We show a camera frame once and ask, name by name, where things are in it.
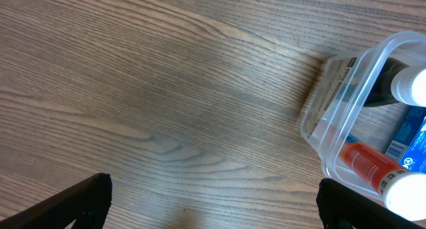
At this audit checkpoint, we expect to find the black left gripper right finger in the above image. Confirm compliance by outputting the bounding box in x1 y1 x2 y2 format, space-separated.
316 178 423 229

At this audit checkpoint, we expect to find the orange bottle white cap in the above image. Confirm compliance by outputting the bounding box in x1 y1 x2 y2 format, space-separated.
339 135 425 221

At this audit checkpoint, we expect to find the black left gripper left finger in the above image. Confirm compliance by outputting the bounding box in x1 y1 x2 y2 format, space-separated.
1 173 112 229

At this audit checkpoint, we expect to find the clear plastic container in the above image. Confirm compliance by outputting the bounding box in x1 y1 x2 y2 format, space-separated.
301 32 425 200

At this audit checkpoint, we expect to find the blue medicine box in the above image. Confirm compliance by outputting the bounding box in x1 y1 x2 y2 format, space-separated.
385 107 425 173

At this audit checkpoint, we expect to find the black bottle white cap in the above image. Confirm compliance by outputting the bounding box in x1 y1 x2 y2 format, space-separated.
364 58 425 107

